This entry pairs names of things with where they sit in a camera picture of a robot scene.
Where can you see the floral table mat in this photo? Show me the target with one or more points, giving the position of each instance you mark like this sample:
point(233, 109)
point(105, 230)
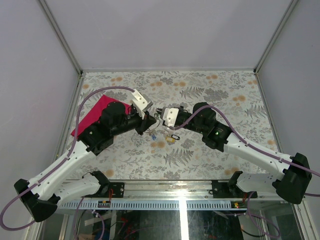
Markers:
point(137, 157)

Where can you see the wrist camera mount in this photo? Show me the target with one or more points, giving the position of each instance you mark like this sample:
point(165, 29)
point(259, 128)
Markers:
point(169, 116)
point(141, 102)

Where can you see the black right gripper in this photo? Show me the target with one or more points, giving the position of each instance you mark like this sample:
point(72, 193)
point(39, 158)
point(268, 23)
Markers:
point(181, 107)

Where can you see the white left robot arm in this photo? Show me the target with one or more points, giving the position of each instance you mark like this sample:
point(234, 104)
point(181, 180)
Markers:
point(116, 119)

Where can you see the yellow key tag with label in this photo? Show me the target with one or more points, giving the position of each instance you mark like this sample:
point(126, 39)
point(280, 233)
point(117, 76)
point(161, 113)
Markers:
point(170, 139)

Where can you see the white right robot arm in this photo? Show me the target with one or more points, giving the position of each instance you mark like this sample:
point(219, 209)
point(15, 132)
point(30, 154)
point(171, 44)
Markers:
point(285, 175)

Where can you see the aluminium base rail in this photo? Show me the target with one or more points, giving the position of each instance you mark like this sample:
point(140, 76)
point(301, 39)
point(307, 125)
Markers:
point(162, 190)

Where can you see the red cloth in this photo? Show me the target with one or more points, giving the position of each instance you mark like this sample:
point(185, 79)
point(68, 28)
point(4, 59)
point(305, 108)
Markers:
point(94, 114)

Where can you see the black key tag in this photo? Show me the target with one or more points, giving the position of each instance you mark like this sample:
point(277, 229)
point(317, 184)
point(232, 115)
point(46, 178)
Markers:
point(175, 137)

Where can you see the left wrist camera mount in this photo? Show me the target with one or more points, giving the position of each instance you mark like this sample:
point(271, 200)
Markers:
point(141, 102)

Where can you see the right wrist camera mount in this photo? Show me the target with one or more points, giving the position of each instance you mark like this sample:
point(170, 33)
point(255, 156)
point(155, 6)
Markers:
point(169, 116)

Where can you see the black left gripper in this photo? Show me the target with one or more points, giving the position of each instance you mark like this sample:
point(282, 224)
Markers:
point(148, 121)

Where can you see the large silver keyring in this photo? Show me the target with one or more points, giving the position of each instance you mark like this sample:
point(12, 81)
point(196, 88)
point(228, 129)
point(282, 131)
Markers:
point(152, 130)

